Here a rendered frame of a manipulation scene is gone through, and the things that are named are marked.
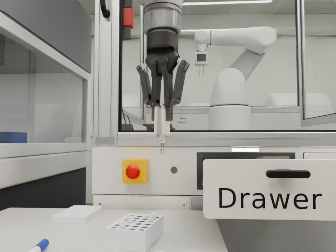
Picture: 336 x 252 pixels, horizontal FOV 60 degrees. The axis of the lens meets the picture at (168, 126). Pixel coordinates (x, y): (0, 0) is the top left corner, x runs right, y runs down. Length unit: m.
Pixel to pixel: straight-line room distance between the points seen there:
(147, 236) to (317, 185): 0.33
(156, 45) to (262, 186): 0.37
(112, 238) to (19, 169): 0.70
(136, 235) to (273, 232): 0.50
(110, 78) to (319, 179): 0.65
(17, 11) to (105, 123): 0.57
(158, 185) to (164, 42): 0.44
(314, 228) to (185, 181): 0.40
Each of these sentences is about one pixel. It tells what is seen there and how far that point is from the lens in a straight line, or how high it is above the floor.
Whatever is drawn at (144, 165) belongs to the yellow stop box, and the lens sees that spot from 0.86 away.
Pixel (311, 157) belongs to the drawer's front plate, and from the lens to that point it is 0.95.
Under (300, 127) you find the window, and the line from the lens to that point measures 0.97.
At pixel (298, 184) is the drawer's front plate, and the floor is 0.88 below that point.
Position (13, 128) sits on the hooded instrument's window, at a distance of 1.22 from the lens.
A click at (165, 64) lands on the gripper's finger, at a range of 0.67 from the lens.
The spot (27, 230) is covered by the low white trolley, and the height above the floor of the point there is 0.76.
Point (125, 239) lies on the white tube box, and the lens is 0.59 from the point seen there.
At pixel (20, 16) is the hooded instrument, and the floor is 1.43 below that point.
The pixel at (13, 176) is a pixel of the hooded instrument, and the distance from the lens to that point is 1.20.
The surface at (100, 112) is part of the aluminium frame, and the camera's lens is 0.94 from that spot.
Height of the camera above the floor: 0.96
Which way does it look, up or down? 3 degrees up
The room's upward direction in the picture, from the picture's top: straight up
